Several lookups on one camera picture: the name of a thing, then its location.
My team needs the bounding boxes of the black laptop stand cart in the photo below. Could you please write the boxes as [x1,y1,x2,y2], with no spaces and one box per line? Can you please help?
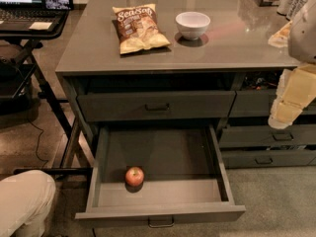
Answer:
[1,12,93,177]

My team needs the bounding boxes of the sea salt chips bag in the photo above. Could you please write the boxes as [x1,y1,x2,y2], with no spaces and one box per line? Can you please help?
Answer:
[113,4,170,54]

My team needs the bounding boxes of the white ceramic bowl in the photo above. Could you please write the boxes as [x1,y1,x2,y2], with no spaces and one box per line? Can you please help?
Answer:
[175,12,210,40]

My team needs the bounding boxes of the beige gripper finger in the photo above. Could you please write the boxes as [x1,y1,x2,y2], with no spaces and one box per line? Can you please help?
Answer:
[268,64,316,129]

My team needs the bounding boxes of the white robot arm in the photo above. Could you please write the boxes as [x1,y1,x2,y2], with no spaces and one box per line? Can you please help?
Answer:
[268,0,316,129]

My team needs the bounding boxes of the red apple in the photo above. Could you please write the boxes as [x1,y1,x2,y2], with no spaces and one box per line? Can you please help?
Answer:
[125,167,144,187]

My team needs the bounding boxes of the black cable on floor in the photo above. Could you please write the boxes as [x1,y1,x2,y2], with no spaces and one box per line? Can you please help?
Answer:
[26,116,50,170]

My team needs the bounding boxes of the grey top right drawer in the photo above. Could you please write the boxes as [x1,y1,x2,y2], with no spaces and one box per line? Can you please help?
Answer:
[229,88,316,119]

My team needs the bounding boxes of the grey middle right drawer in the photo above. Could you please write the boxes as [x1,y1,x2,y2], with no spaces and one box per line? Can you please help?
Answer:
[219,124,316,148]

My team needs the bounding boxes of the black smartphone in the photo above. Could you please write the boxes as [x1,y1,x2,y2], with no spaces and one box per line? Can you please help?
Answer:
[44,0,73,11]

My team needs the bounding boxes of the person knee beige trousers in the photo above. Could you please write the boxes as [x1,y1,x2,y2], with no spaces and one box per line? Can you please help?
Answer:
[0,170,56,237]

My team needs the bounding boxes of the yellow sticky note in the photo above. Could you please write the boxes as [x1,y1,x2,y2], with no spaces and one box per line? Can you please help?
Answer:
[29,22,51,31]

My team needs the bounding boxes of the open laptop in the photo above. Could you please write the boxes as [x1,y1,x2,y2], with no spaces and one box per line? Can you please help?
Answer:
[0,0,66,33]

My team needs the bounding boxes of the grey top left drawer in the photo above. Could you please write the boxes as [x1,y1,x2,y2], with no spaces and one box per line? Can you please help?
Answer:
[77,91,235,121]

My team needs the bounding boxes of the open grey middle drawer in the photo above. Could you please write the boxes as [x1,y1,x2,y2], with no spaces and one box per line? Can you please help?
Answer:
[75,125,246,228]

